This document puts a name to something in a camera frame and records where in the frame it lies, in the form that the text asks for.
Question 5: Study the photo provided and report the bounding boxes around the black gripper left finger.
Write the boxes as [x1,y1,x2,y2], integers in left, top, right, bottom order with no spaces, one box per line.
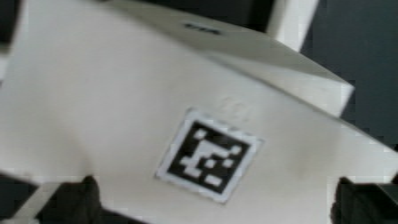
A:
[7,174,114,224]

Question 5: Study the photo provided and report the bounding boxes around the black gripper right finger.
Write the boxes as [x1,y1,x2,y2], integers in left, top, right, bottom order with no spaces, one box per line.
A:
[330,177,398,224]

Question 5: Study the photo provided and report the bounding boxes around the white cabinet body box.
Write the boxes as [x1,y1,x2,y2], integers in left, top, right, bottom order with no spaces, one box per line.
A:
[0,0,320,81]

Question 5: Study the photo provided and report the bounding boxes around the white cabinet top block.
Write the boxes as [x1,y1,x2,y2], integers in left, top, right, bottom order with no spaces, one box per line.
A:
[0,0,398,224]

